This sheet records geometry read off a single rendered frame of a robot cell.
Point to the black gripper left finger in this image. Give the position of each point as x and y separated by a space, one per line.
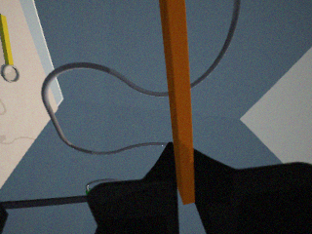
154 194

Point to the yellow-handled grey loop tool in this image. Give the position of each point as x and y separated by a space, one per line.
7 48

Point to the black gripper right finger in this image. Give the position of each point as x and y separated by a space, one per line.
219 189

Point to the orange handle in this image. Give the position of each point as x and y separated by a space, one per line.
173 19

